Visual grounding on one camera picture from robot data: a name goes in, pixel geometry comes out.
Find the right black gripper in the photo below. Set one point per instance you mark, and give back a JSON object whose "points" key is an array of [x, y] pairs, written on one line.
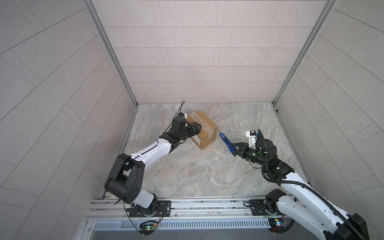
{"points": [[242, 149]]}

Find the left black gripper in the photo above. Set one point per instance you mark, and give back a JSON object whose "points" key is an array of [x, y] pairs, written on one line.
{"points": [[196, 131]]}

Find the brown taped cardboard box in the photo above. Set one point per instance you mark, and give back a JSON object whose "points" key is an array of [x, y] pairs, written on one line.
{"points": [[208, 131]]}

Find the blue utility knife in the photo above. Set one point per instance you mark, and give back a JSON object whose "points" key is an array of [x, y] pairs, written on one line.
{"points": [[228, 143]]}

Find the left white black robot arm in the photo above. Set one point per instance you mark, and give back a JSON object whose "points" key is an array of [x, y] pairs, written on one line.
{"points": [[125, 179]]}

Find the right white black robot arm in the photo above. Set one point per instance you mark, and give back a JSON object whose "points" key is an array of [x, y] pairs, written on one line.
{"points": [[297, 199]]}

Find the right green circuit board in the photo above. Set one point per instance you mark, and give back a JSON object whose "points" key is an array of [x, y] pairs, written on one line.
{"points": [[277, 225]]}

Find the green circuit board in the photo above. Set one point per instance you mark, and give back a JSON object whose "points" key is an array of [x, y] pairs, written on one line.
{"points": [[277, 225], [147, 228]]}

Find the left green circuit board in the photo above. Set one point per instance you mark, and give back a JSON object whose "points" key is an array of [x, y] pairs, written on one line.
{"points": [[147, 228]]}

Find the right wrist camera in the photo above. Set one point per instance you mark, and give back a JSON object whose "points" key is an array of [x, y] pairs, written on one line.
{"points": [[252, 137]]}

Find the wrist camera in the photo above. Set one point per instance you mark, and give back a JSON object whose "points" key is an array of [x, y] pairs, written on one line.
{"points": [[183, 115], [252, 137]]}

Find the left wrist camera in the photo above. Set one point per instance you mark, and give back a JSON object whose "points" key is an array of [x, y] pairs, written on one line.
{"points": [[183, 115]]}

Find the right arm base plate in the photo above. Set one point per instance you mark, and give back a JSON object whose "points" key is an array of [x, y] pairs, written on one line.
{"points": [[259, 208]]}

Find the aluminium front rail frame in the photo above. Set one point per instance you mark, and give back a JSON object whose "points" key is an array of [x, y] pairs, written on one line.
{"points": [[186, 214]]}

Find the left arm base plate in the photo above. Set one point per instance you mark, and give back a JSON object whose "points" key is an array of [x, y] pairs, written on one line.
{"points": [[160, 209]]}

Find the left aluminium corner post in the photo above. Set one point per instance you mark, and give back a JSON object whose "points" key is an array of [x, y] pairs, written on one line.
{"points": [[108, 46]]}

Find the aluminium corner post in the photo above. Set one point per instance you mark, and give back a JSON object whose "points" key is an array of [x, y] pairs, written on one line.
{"points": [[329, 6], [108, 46]]}

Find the right aluminium corner post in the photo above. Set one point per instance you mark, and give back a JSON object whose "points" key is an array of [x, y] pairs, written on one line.
{"points": [[329, 6]]}

